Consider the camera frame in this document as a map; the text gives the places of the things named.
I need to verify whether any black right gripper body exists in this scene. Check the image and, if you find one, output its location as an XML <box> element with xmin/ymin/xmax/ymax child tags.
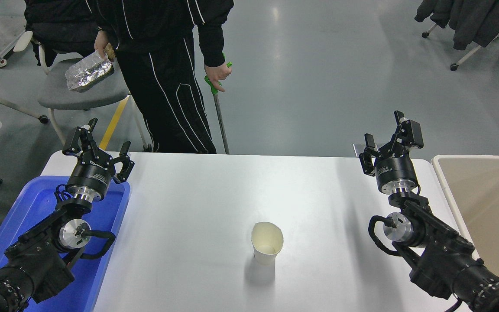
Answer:
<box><xmin>374</xmin><ymin>155</ymin><xmax>419</xmax><ymax>194</ymax></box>

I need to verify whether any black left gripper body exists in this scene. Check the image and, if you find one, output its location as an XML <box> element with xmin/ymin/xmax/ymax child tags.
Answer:
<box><xmin>66</xmin><ymin>151</ymin><xmax>116</xmax><ymax>197</ymax></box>

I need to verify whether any foil tray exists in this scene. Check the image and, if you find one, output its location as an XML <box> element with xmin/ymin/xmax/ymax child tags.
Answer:
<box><xmin>65</xmin><ymin>50</ymin><xmax>115</xmax><ymax>93</ymax></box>

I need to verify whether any green-handled grabber stick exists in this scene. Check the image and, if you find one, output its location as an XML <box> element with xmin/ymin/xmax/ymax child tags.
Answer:
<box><xmin>204</xmin><ymin>52</ymin><xmax>233</xmax><ymax>155</ymax></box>

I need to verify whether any white paper cup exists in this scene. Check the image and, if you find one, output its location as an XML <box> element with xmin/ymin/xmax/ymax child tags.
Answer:
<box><xmin>251</xmin><ymin>222</ymin><xmax>284</xmax><ymax>266</ymax></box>

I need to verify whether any large pale dustbin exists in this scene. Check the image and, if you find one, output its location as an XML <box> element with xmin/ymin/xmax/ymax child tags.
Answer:
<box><xmin>431</xmin><ymin>154</ymin><xmax>499</xmax><ymax>286</ymax></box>

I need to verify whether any standing person's right hand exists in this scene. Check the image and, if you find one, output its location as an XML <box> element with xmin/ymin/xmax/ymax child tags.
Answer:
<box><xmin>94</xmin><ymin>29</ymin><xmax>110</xmax><ymax>54</ymax></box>

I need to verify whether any standing person's left hand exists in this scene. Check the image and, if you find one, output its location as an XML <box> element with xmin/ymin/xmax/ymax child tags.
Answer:
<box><xmin>204</xmin><ymin>62</ymin><xmax>233</xmax><ymax>92</ymax></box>

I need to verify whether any grey seat chair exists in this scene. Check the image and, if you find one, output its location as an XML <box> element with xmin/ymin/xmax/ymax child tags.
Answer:
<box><xmin>36</xmin><ymin>43</ymin><xmax>152</xmax><ymax>152</ymax></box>

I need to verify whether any blue plastic tray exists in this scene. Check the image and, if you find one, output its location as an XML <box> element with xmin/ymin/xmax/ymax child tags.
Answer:
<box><xmin>0</xmin><ymin>175</ymin><xmax>131</xmax><ymax>312</ymax></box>

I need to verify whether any standing person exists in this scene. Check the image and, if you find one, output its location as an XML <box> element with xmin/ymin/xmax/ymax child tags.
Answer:
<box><xmin>84</xmin><ymin>0</ymin><xmax>235</xmax><ymax>154</ymax></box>

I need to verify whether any black jacket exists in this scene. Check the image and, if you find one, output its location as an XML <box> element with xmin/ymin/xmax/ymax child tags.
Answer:
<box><xmin>24</xmin><ymin>0</ymin><xmax>99</xmax><ymax>66</ymax></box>

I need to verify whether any white wheeled chair frame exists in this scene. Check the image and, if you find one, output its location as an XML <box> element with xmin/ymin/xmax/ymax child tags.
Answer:
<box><xmin>421</xmin><ymin>6</ymin><xmax>499</xmax><ymax>71</ymax></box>

